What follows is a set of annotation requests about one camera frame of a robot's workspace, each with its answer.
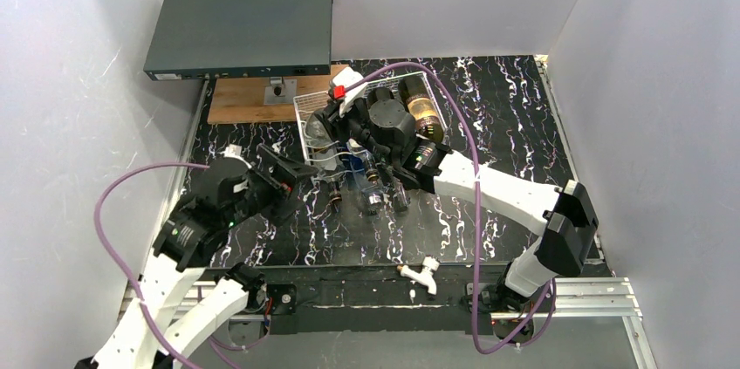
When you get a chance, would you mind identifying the dark green wine bottle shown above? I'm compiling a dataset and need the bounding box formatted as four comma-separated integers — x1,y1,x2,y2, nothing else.
398,75,445,143

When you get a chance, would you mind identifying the tall clear bottle black label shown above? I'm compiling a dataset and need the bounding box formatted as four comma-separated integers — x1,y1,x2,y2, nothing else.
304,113,334,150

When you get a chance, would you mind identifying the blue square glass bottle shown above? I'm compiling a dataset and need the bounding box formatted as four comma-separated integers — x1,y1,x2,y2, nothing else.
342,153,384,215

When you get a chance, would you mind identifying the square clear bottle gold label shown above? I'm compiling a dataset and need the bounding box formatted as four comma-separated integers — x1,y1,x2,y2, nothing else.
346,139,380,184

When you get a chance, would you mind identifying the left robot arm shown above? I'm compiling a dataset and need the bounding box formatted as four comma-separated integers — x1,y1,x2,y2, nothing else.
76,144,318,368

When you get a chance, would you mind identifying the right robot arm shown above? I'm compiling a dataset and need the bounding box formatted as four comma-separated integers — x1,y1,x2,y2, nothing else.
315,98,598,300

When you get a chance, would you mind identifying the wooden board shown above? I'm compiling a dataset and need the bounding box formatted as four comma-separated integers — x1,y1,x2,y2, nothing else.
207,65,346,125

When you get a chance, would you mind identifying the white faucet tap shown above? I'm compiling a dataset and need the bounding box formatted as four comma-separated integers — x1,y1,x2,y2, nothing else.
396,256,440,295

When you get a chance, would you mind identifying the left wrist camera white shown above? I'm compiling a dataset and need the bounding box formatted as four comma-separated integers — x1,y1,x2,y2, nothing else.
222,144,252,168

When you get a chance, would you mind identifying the white wire wine rack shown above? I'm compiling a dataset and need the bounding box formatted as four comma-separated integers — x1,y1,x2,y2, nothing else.
298,67,449,193

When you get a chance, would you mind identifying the grey metal stand bracket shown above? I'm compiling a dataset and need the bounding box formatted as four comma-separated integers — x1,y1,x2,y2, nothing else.
264,77,298,106

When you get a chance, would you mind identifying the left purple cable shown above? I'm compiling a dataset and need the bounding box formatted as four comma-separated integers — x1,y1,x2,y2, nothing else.
93,161,250,369

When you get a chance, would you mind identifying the purple cable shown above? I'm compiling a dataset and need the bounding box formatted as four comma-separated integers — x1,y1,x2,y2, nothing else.
93,161,250,369
346,61,559,356

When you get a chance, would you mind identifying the grey rack-mount device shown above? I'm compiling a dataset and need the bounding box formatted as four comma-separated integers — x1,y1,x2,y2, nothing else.
143,0,333,81

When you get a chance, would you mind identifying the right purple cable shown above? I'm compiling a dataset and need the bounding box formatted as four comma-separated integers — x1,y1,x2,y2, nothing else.
346,61,559,356

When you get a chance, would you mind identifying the aluminium rail frame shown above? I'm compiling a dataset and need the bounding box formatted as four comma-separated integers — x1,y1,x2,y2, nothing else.
106,277,657,369

